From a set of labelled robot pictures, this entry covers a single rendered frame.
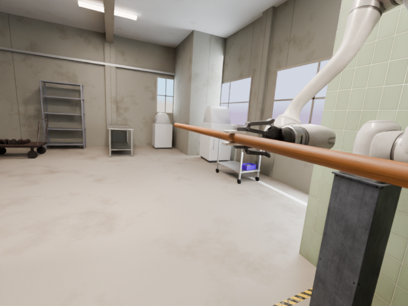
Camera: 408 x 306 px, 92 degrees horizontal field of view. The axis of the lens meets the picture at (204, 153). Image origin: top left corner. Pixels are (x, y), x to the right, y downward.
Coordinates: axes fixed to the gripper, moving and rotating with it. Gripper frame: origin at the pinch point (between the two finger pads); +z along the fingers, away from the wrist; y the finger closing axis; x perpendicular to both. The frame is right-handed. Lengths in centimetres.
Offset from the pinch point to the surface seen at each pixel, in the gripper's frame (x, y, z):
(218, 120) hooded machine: 432, 5, -190
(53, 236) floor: 157, 117, 101
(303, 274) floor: 49, 119, -103
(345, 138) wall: 47, 4, -121
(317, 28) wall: 224, -160, -265
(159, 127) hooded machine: 633, 44, -64
